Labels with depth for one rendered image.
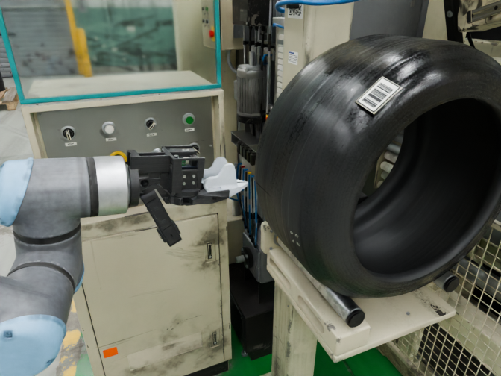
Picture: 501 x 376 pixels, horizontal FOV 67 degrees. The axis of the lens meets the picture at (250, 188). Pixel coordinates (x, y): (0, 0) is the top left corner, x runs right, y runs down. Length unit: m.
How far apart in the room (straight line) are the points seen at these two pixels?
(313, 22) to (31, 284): 0.78
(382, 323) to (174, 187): 0.64
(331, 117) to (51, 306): 0.49
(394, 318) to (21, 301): 0.82
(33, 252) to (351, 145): 0.50
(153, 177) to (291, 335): 0.96
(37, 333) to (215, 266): 1.01
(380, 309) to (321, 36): 0.70
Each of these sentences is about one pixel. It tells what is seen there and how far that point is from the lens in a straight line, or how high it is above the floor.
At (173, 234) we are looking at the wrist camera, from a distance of 0.66.
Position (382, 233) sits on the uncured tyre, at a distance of 1.12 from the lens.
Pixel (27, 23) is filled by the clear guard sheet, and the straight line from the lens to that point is 1.14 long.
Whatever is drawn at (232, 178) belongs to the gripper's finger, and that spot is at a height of 1.24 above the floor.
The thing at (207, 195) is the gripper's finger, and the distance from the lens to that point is 0.62.
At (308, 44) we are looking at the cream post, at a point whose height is 1.42.
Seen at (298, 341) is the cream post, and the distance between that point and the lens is 1.48.
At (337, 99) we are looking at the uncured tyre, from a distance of 0.66.
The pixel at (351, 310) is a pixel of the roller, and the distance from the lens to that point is 0.87.
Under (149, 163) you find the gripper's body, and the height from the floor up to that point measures 1.29.
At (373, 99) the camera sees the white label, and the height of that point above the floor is 1.37.
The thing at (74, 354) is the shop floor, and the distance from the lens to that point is 2.13.
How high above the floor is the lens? 1.51
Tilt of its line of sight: 26 degrees down
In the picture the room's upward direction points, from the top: straight up
